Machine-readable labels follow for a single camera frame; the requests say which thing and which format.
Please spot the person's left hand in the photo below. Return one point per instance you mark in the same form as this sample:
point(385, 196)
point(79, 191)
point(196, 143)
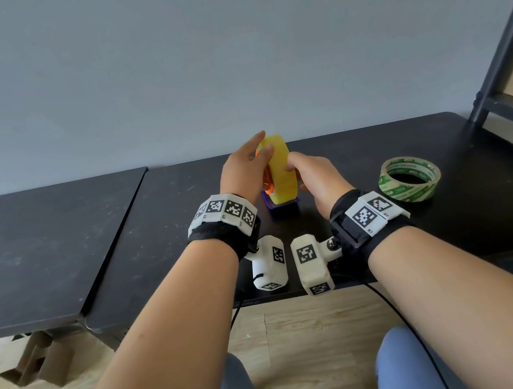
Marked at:
point(239, 175)

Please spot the person's right hand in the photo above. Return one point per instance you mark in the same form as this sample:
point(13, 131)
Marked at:
point(323, 180)

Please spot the orange and blue tape dispenser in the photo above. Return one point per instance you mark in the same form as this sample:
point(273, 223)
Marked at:
point(270, 200)

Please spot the yellow tape roll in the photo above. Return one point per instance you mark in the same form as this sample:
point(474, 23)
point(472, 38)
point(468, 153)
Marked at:
point(282, 174)

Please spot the green printed tape roll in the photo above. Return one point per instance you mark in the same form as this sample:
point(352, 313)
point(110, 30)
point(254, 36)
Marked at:
point(408, 192)

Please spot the person's left forearm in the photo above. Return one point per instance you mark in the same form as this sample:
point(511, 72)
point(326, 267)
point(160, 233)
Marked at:
point(168, 347)

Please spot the person's right forearm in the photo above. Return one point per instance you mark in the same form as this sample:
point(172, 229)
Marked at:
point(468, 310)

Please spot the person's right leg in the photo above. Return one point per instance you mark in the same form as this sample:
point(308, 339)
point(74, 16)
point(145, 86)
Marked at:
point(405, 371)

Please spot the left wristband with markers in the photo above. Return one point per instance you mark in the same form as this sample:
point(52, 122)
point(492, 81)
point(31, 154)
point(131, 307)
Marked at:
point(223, 227)

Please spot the wristband with markers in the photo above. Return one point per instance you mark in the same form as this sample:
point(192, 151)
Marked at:
point(223, 227)
point(370, 223)

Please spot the right wristband with markers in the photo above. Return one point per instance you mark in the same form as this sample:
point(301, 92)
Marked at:
point(370, 223)

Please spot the brown cardboard piece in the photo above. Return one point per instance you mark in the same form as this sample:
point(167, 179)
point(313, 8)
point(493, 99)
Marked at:
point(42, 362)

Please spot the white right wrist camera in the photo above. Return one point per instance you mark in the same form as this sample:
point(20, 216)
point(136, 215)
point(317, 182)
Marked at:
point(312, 270)

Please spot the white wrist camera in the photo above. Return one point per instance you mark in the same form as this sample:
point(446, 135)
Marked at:
point(312, 270)
point(269, 266)

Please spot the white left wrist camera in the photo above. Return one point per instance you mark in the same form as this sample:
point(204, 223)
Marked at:
point(269, 266)

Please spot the black metal shelf frame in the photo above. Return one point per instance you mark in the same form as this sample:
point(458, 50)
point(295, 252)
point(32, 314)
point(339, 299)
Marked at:
point(500, 69)

